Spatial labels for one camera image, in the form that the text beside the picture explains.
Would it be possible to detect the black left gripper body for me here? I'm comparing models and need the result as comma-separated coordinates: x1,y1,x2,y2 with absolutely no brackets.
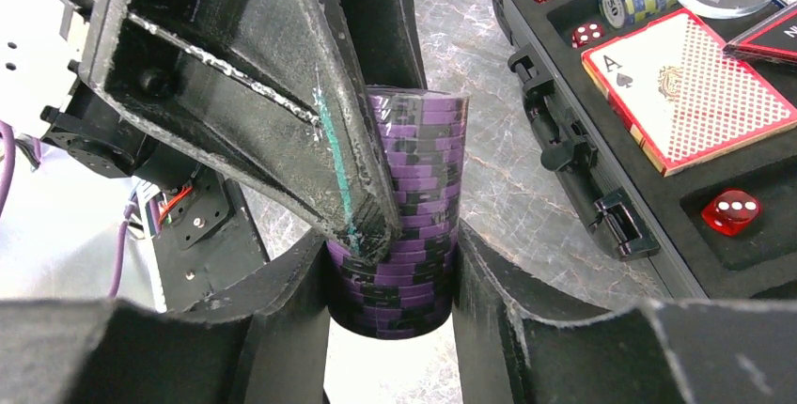
40,79,205,192

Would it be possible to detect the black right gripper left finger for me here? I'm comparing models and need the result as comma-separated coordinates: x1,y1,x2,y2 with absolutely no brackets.
1,231,330,403

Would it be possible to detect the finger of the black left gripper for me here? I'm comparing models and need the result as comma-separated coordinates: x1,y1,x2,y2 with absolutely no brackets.
340,0,427,88
81,0,400,262

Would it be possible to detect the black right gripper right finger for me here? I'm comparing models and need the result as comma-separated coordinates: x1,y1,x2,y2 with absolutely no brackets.
453,224,796,403

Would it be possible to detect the black poker case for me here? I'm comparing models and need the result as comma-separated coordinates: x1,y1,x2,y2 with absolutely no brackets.
492,0,796,299

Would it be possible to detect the black red all-in triangle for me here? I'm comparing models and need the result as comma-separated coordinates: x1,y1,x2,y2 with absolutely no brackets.
723,4,796,66

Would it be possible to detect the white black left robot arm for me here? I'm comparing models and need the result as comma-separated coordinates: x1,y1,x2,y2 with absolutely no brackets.
41,0,426,310

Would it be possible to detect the red die right slot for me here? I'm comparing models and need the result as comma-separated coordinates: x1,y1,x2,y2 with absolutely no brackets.
701,189,761,237

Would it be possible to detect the red die slot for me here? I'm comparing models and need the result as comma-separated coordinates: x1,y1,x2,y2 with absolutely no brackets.
701,189,761,237
570,22,606,49

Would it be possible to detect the red die middle slot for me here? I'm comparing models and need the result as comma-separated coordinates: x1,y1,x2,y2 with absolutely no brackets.
570,22,606,49

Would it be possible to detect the red playing card deck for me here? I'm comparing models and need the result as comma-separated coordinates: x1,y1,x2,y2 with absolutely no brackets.
581,9,796,177

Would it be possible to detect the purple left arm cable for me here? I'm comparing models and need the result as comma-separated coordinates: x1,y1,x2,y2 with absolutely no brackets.
0,120,141,300

